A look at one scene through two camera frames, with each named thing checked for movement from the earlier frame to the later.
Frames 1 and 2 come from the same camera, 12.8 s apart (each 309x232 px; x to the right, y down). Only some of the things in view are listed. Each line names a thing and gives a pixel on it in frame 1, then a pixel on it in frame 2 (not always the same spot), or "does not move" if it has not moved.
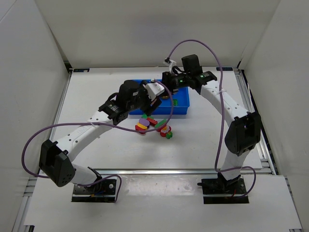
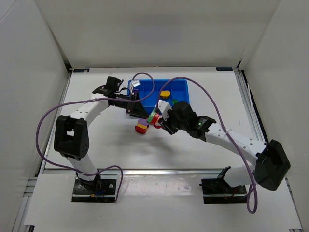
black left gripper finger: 153,107 → 139,110
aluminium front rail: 171,171 does not move
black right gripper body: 165,81 → 167,124
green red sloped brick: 161,124 → 153,118
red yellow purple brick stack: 143,124 does not move
